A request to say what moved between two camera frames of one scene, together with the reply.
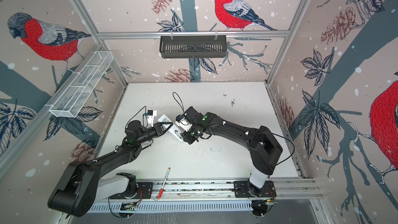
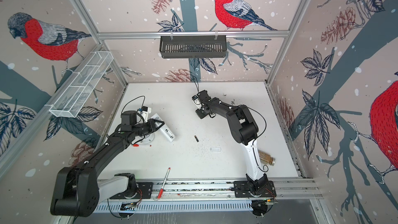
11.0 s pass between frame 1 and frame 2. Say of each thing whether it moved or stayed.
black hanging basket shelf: stayed
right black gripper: moved
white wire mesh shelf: stayed
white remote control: moved
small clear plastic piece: stayed
